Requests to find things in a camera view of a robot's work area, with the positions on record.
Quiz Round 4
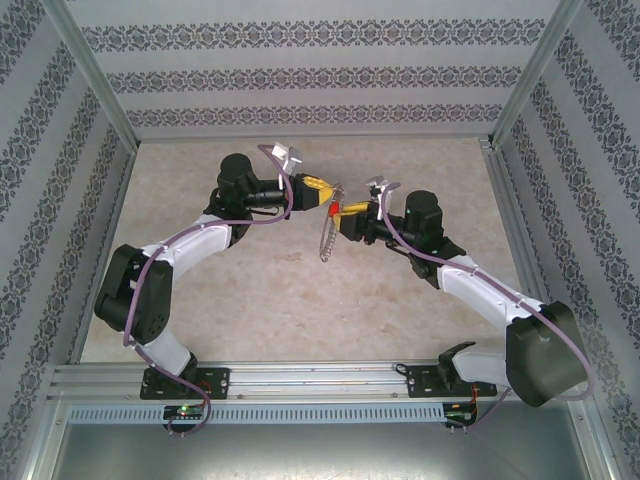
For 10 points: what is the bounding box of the silver oval keyring holder plate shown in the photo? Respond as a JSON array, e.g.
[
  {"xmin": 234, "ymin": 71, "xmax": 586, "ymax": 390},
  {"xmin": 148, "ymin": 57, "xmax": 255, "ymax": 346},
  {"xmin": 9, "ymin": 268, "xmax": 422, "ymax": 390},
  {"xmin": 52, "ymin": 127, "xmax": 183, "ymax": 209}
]
[{"xmin": 318, "ymin": 182, "xmax": 348, "ymax": 262}]

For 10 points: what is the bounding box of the right controller board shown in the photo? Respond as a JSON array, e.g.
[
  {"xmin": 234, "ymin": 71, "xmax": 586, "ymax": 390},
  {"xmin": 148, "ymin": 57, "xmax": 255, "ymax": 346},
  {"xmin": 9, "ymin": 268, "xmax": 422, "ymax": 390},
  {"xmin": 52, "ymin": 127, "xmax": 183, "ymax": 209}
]
[{"xmin": 446, "ymin": 402, "xmax": 479, "ymax": 424}]

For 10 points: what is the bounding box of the grey sheet metal panel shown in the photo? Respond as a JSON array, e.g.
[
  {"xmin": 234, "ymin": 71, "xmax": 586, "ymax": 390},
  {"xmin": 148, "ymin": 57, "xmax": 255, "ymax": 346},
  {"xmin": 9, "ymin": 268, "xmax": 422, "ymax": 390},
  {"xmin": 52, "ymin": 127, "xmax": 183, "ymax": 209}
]
[{"xmin": 49, "ymin": 419, "xmax": 616, "ymax": 480}]

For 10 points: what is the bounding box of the left controller board green light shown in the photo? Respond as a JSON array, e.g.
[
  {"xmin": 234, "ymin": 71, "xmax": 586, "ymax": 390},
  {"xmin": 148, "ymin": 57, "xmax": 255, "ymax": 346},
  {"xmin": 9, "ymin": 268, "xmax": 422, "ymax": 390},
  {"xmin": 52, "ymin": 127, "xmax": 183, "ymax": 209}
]
[{"xmin": 163, "ymin": 404, "xmax": 206, "ymax": 421}]

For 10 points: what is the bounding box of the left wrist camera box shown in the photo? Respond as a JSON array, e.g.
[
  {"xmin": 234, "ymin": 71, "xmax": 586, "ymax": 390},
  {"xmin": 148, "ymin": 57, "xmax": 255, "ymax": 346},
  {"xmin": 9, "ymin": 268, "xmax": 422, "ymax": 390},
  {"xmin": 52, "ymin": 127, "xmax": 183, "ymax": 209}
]
[{"xmin": 272, "ymin": 142, "xmax": 305, "ymax": 170}]

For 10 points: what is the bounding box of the right aluminium side rail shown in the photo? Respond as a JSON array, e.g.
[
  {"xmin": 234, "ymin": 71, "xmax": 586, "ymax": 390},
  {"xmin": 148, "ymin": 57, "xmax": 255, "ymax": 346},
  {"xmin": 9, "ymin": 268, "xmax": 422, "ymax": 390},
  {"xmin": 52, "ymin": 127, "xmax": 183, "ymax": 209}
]
[{"xmin": 479, "ymin": 138, "xmax": 571, "ymax": 361}]

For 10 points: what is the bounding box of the aluminium side rail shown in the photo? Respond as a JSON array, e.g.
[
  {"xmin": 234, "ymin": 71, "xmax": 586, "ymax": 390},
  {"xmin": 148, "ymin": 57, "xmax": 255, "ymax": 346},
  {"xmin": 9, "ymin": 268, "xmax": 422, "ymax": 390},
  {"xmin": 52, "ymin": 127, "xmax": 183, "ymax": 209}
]
[
  {"xmin": 68, "ymin": 142, "xmax": 140, "ymax": 364},
  {"xmin": 479, "ymin": 138, "xmax": 571, "ymax": 361}
]

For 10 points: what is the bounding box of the left aluminium side rail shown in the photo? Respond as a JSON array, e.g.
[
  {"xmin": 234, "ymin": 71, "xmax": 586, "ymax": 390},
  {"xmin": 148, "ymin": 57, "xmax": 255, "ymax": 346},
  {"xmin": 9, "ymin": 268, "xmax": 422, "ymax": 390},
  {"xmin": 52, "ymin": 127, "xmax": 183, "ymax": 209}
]
[{"xmin": 68, "ymin": 142, "xmax": 140, "ymax": 364}]

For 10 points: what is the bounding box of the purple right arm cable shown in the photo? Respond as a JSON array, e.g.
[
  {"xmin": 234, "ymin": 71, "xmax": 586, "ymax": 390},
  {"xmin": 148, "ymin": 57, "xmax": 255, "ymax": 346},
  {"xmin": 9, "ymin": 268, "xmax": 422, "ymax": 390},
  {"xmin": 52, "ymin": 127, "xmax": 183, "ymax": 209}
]
[{"xmin": 372, "ymin": 180, "xmax": 597, "ymax": 432}]

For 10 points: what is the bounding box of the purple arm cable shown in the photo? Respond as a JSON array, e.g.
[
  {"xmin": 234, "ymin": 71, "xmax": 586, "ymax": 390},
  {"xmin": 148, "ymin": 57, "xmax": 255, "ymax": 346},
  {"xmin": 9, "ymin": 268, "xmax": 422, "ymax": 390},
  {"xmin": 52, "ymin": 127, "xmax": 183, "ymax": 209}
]
[
  {"xmin": 122, "ymin": 143, "xmax": 296, "ymax": 434},
  {"xmin": 372, "ymin": 180, "xmax": 597, "ymax": 432}
]

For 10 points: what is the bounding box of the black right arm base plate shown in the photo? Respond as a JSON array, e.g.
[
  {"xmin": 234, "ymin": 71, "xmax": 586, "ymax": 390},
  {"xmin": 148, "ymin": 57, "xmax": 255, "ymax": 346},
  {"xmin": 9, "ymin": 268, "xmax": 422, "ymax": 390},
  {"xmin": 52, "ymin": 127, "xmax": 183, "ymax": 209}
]
[{"xmin": 403, "ymin": 363, "xmax": 499, "ymax": 400}]

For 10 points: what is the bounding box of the left aluminium frame post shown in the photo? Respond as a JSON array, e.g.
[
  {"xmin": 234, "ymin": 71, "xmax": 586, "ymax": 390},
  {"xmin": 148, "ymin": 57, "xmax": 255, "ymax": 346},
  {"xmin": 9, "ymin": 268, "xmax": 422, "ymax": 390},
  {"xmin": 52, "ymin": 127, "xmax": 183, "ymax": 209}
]
[{"xmin": 39, "ymin": 0, "xmax": 140, "ymax": 149}]

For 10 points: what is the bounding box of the aluminium frame post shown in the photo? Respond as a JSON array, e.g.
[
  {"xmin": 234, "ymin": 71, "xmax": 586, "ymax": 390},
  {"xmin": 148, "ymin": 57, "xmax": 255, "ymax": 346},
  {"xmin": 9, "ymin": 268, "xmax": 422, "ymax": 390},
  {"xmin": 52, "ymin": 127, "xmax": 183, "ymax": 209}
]
[
  {"xmin": 489, "ymin": 0, "xmax": 584, "ymax": 146},
  {"xmin": 39, "ymin": 0, "xmax": 140, "ymax": 149}
]

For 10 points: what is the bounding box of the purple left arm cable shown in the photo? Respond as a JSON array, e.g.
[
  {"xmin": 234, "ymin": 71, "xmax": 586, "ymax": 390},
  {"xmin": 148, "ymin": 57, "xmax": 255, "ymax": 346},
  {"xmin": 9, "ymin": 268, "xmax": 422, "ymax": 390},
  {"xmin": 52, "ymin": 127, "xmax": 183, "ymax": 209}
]
[{"xmin": 122, "ymin": 143, "xmax": 296, "ymax": 434}]

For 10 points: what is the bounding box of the right aluminium frame post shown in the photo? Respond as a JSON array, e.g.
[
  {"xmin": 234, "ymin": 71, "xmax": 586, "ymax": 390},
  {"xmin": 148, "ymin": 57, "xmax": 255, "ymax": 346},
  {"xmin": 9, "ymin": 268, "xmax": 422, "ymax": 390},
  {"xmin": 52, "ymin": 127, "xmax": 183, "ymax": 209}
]
[{"xmin": 489, "ymin": 0, "xmax": 584, "ymax": 146}]

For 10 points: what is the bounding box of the grey slotted cable duct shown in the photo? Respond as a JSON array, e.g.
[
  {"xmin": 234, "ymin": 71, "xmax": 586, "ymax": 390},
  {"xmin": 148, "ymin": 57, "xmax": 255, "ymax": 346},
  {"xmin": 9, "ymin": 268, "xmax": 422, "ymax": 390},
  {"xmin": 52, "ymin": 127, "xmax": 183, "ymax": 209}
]
[{"xmin": 67, "ymin": 403, "xmax": 446, "ymax": 424}]

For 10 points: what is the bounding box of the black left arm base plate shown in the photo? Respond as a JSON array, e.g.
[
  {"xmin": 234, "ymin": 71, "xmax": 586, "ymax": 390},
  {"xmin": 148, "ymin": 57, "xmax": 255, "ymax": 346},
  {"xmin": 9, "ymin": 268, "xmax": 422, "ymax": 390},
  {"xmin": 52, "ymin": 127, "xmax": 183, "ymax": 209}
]
[{"xmin": 139, "ymin": 367, "xmax": 231, "ymax": 401}]

